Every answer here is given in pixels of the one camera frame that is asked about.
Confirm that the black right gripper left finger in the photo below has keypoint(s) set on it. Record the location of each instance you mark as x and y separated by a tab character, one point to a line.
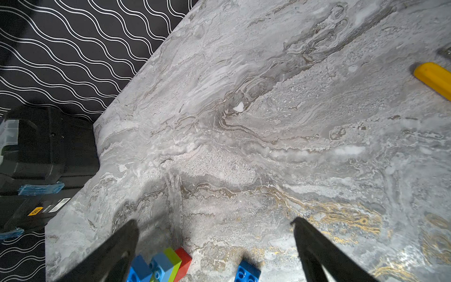
111	261

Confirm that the dark blue lego brick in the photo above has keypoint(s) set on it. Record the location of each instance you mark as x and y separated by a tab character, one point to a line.
139	270
246	272

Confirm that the lime green square lego brick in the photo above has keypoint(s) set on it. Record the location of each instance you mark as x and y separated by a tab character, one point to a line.
175	262

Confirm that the light blue lego plate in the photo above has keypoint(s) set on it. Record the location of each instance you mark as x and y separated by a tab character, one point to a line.
161	268

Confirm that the black deli toolbox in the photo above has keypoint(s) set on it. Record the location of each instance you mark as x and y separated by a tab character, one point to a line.
46	158

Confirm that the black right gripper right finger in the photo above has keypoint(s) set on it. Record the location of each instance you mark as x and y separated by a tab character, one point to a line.
317	254

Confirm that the yellow handled screwdriver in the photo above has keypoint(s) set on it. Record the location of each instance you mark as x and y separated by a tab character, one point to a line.
435	77

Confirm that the red lego brick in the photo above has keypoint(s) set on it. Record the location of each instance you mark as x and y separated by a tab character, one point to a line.
186	262

